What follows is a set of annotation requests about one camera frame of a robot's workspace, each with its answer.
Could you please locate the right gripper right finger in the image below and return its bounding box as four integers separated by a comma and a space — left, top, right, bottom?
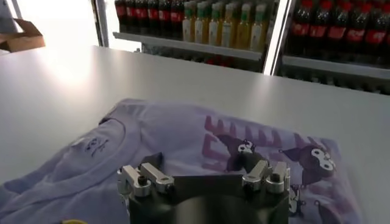
240, 153, 291, 195

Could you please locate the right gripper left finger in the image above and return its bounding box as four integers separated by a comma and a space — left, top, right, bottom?
117, 152, 176, 198

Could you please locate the purple printed t-shirt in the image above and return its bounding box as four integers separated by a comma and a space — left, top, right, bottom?
0, 97, 365, 224

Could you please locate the white metal shelf rack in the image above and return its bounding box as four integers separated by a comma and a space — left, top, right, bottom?
105, 0, 280, 74
263, 0, 390, 97

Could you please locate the cola bottle red cap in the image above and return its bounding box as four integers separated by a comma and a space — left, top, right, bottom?
326, 0, 350, 60
364, 2, 389, 65
126, 0, 137, 33
289, 0, 311, 55
308, 0, 330, 58
346, 1, 369, 63
115, 0, 127, 33
170, 0, 184, 40
384, 2, 390, 66
136, 0, 149, 35
147, 0, 160, 37
158, 0, 171, 38

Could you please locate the brown cardboard box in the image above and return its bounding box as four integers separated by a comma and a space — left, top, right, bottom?
0, 18, 46, 53

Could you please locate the dark thin window post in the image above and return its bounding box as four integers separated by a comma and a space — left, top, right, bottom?
90, 0, 110, 48

